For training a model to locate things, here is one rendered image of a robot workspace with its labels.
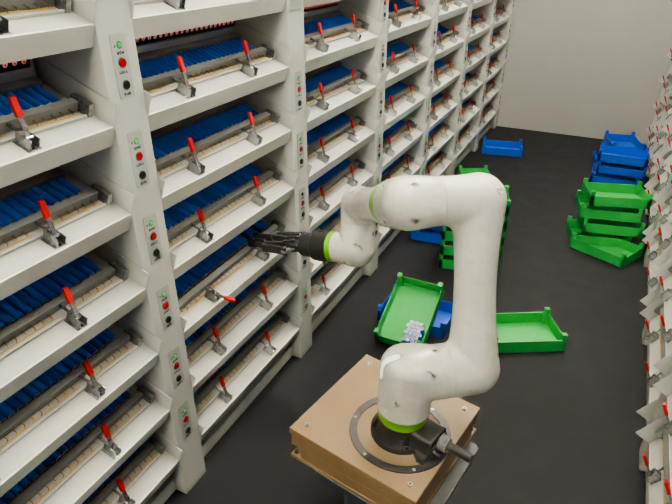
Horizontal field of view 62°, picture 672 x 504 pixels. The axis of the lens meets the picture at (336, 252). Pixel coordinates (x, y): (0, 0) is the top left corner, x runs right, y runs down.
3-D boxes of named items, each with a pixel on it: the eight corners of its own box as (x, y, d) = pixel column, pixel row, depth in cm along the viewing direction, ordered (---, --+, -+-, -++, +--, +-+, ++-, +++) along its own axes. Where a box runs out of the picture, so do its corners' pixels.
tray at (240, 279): (292, 248, 200) (300, 227, 194) (180, 343, 152) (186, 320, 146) (247, 219, 203) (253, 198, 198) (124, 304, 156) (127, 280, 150)
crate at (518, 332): (545, 321, 245) (549, 306, 241) (564, 351, 227) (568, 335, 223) (477, 323, 243) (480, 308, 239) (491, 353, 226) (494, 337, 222)
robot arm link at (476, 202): (509, 400, 132) (521, 173, 119) (444, 410, 129) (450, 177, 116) (483, 376, 144) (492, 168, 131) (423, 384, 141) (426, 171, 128)
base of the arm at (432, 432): (481, 451, 136) (485, 434, 133) (451, 492, 126) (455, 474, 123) (391, 401, 150) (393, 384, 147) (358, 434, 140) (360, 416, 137)
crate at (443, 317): (456, 314, 249) (458, 299, 245) (443, 339, 233) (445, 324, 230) (393, 297, 261) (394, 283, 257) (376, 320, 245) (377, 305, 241)
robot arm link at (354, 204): (367, 227, 133) (411, 229, 135) (370, 178, 132) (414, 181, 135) (335, 223, 168) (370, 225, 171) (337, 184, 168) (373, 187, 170)
